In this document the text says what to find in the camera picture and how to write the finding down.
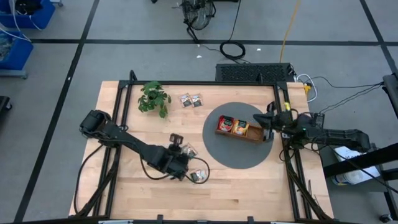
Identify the blue plastic bin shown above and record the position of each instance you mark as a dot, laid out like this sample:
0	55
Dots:
21	53
43	17

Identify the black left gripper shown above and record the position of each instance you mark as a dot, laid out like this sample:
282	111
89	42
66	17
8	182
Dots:
174	161

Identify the black mesh computer tower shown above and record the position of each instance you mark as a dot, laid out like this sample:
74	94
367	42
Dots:
248	73

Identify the black equipment foot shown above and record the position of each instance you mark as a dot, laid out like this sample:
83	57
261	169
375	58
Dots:
4	104

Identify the orange peach tea sachet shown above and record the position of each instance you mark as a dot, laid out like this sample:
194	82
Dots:
240	127

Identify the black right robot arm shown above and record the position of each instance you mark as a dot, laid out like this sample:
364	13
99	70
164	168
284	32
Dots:
335	133

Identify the grey caster wheel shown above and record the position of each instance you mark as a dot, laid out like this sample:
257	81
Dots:
386	218

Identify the yellow plug connector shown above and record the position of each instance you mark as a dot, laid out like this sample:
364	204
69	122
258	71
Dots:
307	89

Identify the red strawberry tea sachet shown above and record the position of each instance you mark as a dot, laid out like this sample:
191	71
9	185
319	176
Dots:
226	124

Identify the black metal beam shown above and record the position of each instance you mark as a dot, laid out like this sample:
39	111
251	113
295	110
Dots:
360	161

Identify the black floor fan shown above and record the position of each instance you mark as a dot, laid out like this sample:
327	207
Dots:
197	14

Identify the wooden three-compartment tray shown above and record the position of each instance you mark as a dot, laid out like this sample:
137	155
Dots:
253	134

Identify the cream tea sachet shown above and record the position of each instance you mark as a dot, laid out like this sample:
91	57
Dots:
191	151
186	100
197	100
200	175

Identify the grey round woven mat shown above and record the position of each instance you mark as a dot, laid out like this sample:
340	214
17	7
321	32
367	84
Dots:
236	155

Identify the white paper booklet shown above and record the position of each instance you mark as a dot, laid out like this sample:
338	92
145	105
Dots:
354	177

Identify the green plant in white pot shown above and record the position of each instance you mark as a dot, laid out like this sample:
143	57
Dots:
152	96

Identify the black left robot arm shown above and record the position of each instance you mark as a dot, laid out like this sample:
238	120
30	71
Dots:
124	137

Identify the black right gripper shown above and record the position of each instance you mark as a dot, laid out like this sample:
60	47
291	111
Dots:
284	123

